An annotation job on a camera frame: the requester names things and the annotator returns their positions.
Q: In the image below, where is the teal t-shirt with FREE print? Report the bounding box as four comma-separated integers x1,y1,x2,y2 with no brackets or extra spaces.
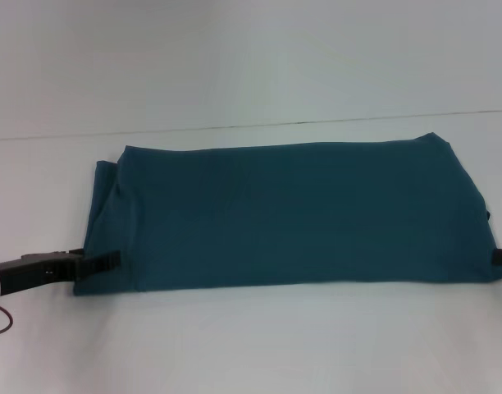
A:
72,131,502,296

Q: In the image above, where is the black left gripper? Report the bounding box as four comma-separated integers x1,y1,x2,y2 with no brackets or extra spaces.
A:
0,248,123,297

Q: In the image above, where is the left arm cable with connector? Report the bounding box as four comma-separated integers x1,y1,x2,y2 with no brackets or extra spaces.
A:
0,305,14,338

